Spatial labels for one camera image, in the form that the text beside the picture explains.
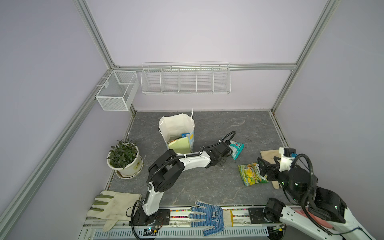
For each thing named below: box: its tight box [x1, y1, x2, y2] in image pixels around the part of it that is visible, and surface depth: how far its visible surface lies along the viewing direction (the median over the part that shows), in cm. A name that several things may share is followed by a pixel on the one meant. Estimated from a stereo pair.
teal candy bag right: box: [229, 140, 245, 160], surface depth 96 cm
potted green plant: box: [106, 138, 144, 180], surface depth 80 cm
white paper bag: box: [158, 109, 195, 154], surface depth 86 cm
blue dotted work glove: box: [188, 200, 232, 237], surface depth 75 cm
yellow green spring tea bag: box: [237, 162, 269, 186], surface depth 86 cm
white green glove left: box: [86, 190, 142, 232], surface depth 79 cm
